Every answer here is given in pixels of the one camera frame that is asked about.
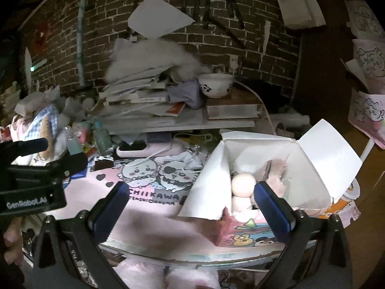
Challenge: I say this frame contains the person's left hand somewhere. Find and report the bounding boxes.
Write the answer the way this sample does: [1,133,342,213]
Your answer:
[3,220,25,265]

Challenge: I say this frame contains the white fluffy cloth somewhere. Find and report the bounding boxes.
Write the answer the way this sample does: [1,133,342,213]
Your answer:
[105,38,205,83]

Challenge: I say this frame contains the teal bottle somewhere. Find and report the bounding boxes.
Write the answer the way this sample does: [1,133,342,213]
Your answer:
[93,120,113,154]

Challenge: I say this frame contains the wooden peg doll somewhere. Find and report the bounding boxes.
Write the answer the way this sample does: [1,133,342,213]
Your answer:
[231,172,257,213]

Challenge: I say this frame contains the white cable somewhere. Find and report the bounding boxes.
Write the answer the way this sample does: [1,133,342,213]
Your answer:
[233,72,279,136]

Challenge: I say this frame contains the green pole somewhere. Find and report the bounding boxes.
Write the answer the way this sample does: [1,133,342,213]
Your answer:
[77,0,91,89]

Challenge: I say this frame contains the pink cartoon print box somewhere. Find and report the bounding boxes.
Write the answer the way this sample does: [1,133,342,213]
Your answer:
[177,119,363,247]

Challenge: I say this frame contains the white device green light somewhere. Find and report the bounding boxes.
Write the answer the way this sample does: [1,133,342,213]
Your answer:
[28,58,49,72]

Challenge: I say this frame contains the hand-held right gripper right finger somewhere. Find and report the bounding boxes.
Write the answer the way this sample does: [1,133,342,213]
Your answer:
[253,181,354,289]

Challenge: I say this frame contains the thick white-edged book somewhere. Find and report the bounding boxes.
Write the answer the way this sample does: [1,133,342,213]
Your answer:
[206,104,263,120]

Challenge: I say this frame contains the white paper bag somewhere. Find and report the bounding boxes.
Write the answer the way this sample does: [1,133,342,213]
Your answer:
[271,0,327,31]

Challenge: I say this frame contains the pink cartoon tote bag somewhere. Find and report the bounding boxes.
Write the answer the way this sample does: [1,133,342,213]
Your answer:
[349,90,385,149]

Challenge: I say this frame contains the pink fluffy pants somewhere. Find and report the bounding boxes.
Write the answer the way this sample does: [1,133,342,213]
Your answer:
[116,259,221,289]

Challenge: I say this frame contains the white cartoon print bag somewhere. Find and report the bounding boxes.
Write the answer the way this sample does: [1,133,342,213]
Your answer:
[352,38,385,79]

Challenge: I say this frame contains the purple cloth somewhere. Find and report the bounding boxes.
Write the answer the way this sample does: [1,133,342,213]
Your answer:
[167,78,208,109]

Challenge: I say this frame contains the stack of books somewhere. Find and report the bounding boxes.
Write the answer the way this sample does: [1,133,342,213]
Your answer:
[98,66,187,133]

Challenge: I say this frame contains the blue checkered plush toy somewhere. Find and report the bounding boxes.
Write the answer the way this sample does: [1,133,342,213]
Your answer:
[18,104,59,160]

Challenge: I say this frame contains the white shelf board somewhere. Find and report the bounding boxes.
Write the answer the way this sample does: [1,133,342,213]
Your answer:
[107,119,256,134]

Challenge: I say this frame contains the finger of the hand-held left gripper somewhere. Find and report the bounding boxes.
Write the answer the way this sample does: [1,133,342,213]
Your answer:
[45,152,88,184]

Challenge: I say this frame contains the white panda bowl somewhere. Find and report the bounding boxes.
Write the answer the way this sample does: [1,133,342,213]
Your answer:
[198,73,234,98]

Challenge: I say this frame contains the white paper sheet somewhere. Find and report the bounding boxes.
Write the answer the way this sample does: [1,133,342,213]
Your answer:
[128,0,196,39]

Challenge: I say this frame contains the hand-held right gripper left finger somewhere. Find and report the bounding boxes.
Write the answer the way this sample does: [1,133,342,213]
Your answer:
[32,181,130,289]

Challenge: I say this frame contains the pink plush toy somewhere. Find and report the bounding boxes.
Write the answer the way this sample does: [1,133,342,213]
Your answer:
[254,159,289,199]

